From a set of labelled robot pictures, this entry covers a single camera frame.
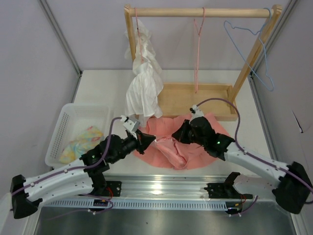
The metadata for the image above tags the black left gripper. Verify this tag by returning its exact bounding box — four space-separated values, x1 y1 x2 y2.
110 129 155 164

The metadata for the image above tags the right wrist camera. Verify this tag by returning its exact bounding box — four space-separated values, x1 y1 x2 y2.
190 105 204 121

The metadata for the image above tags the white garment on hanger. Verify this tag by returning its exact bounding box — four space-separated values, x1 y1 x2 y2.
125 20 163 127

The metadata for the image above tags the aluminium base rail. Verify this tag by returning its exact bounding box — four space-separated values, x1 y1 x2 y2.
43 173 279 211

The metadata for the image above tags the pink hanger with white garment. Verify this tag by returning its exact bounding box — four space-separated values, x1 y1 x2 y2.
134 7 144 64

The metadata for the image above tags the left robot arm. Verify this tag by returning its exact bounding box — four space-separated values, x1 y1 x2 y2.
10 130 156 219

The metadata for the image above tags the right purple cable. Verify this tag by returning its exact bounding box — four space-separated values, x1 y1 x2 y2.
197 97 313 204

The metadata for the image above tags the pastel floral cloth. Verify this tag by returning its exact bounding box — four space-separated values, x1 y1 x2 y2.
59 126 104 165

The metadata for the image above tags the pink skirt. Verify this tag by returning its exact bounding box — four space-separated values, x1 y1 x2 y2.
133 114 216 170

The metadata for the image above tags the wooden clothes rack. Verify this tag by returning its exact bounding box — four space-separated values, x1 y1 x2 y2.
124 4 282 121

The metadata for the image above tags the pink wire hanger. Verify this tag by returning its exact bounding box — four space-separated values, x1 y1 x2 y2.
193 7 205 93

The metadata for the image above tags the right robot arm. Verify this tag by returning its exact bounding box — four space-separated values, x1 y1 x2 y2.
172 117 313 214

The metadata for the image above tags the white plastic basket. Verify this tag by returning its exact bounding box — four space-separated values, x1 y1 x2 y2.
45 103 113 168

